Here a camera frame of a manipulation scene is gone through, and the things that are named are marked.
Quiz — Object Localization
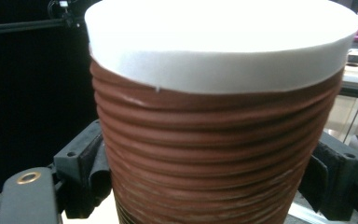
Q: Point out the black metal bar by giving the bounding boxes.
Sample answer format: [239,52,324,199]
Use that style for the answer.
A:
[0,18,86,36]

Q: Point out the brown ribbed paper cup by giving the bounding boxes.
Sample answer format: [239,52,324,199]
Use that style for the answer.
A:
[84,0,358,224]

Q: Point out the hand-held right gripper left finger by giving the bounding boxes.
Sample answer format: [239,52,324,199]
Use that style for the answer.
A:
[52,119,113,219]

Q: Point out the camera with cables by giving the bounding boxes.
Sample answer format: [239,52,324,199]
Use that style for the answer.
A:
[47,0,86,30]

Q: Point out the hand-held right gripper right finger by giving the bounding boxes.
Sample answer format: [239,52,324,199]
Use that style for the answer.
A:
[297,132,358,221]

